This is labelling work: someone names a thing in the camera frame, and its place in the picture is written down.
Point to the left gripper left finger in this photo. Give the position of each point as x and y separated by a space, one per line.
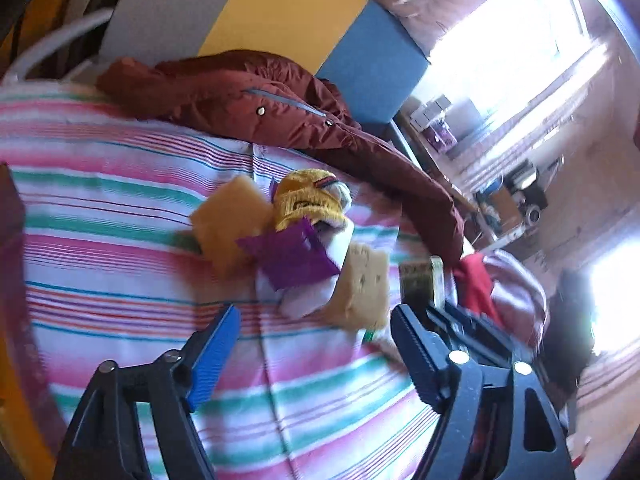
103 439

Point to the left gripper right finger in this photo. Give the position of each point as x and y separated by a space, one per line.
495 421

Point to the green tea box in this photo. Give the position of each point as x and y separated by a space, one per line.
423 283

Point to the tan holed sponge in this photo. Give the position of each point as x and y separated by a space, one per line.
360 297

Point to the purple snack packet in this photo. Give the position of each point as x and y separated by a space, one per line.
290 258

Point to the yellow sponge block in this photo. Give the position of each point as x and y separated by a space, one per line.
237 209

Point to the yellow knitted hat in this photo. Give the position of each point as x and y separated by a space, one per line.
313 194

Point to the red cloth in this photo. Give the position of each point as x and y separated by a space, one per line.
474 287

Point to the striped pink green tablecloth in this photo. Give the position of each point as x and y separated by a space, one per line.
112 271

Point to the side shelf with boxes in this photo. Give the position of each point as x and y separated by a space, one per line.
442 123

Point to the dark red puffer jacket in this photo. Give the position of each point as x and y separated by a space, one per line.
267 99

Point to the grey yellow blue chair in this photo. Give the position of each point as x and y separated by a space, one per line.
340 59

